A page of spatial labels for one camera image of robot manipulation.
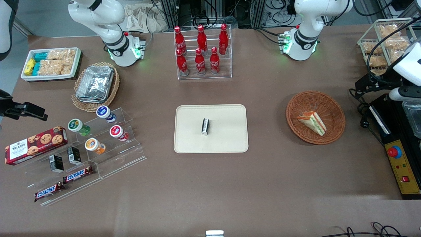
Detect oval light wicker basket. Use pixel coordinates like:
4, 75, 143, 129
71, 62, 120, 113

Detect stack of foil containers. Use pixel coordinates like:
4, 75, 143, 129
75, 66, 115, 104

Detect clear acrylic bottle rack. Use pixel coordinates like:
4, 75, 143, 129
174, 24, 233, 80

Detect black equipment rack with cables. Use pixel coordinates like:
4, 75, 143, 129
157, 0, 298, 29

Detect Snickers chocolate bar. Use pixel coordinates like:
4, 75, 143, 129
62, 166, 94, 184
34, 182, 65, 202

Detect small black carton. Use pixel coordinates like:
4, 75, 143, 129
67, 146, 83, 165
49, 155, 64, 173

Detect red cola bottle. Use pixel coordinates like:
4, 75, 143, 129
197, 25, 208, 55
195, 48, 206, 75
218, 23, 229, 55
176, 49, 189, 77
210, 47, 220, 75
174, 26, 187, 56

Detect white wire basket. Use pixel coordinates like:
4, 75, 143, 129
357, 18, 417, 77

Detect clear acrylic stepped display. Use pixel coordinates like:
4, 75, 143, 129
26, 107, 147, 207

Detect red emergency stop button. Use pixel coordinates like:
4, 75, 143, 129
387, 145, 403, 159

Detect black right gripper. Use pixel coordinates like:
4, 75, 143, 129
0, 89, 49, 121

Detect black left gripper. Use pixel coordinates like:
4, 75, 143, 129
355, 67, 400, 93

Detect green lid drink can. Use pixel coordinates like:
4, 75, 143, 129
68, 118, 90, 137

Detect clear plastic container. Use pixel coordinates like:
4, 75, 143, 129
402, 100, 421, 139

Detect triangular sandwich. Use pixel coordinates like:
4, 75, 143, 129
297, 111, 327, 137

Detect beige rectangular serving tray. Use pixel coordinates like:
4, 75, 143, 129
174, 104, 249, 154

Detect round brown wicker basket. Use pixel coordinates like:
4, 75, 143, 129
286, 91, 346, 145

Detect yellow snack pack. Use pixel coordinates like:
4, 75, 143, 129
24, 58, 37, 76

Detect orange lid drink can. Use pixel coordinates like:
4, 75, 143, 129
85, 138, 107, 155

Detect beige cloth bag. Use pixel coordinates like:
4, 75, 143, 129
119, 3, 169, 33

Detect black power cable with plug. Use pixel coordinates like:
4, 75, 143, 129
349, 88, 387, 147

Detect white rectangular snack bin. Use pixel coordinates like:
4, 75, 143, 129
21, 47, 82, 81

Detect yellow control panel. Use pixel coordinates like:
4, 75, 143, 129
384, 140, 421, 196

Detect red Walkers cookie box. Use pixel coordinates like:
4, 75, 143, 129
5, 126, 68, 166

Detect clear bag rice crackers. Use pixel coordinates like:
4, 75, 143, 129
62, 59, 75, 75
47, 49, 77, 61
39, 59, 64, 76

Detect blue lid drink can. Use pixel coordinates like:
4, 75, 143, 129
96, 105, 117, 123

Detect red lid drink can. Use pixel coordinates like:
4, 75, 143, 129
110, 125, 129, 142

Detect black machine housing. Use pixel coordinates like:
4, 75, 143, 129
368, 93, 421, 200

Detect clear bag fried snack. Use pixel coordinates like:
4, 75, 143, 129
384, 36, 410, 50
362, 41, 383, 55
377, 25, 402, 39
366, 54, 387, 68

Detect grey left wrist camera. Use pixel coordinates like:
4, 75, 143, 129
389, 86, 421, 102

